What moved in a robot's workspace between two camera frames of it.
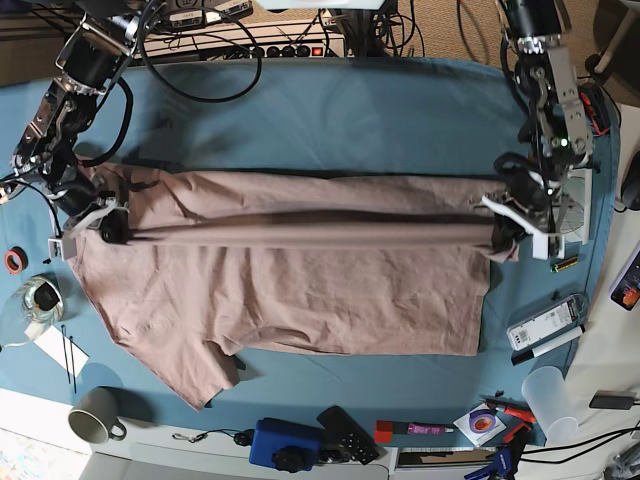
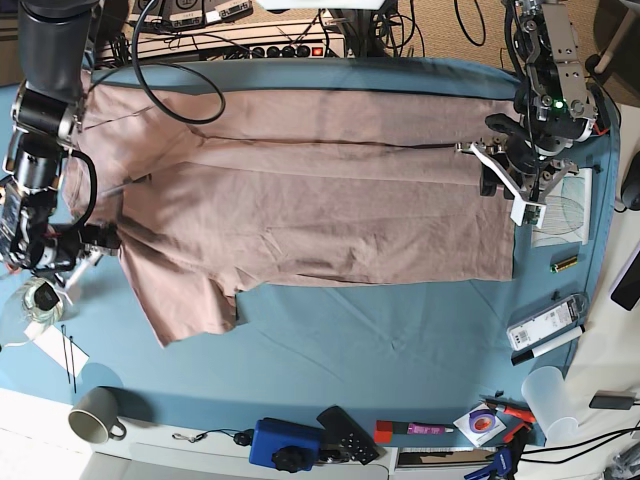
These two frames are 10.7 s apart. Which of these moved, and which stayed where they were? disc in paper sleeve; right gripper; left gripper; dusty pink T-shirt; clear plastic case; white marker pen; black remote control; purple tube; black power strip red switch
Moved: left gripper; dusty pink T-shirt; right gripper
Stayed: purple tube; black power strip red switch; clear plastic case; disc in paper sleeve; white marker pen; black remote control
